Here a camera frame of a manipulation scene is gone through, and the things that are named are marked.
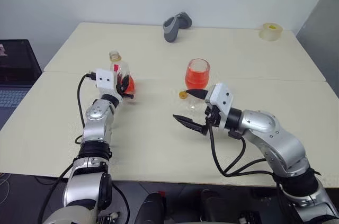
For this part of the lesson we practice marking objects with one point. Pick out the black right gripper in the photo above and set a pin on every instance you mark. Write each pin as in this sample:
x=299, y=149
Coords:
x=214, y=116

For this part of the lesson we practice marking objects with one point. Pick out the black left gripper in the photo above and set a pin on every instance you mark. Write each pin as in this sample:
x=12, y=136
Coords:
x=125, y=96

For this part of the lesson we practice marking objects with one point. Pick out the clear bottle with orange drink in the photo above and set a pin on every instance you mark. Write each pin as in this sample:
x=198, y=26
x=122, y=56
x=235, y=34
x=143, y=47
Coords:
x=131, y=86

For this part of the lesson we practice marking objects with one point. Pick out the yellow bottle cap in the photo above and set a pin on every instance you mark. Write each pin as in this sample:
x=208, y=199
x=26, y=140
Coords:
x=182, y=95

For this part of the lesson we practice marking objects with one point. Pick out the clear wine glass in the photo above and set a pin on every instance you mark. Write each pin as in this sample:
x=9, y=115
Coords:
x=197, y=75

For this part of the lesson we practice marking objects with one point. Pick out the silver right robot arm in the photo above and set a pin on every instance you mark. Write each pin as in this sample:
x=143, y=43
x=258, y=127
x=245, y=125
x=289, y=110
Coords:
x=265, y=123

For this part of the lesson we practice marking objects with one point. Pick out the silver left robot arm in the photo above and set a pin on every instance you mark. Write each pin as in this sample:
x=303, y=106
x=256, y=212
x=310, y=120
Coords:
x=95, y=112

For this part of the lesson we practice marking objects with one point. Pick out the grey handheld controller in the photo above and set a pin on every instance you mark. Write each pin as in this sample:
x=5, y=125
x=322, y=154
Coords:
x=172, y=29

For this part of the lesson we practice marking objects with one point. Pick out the dark rounded shape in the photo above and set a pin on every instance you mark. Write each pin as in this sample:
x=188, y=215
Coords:
x=153, y=208

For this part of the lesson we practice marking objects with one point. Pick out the dark laptop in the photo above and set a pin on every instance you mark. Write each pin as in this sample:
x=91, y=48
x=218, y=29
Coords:
x=16, y=71

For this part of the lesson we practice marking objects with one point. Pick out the clear tape roll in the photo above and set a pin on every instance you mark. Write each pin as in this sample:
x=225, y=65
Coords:
x=270, y=32

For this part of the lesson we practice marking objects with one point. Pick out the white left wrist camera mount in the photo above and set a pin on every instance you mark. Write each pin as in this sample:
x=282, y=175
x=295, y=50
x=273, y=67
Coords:
x=106, y=78

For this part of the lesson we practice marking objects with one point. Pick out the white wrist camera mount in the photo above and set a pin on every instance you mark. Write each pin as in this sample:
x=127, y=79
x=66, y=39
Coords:
x=106, y=78
x=222, y=97

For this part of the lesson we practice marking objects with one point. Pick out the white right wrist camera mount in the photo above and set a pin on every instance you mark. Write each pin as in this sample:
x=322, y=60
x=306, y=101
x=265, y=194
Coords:
x=222, y=97

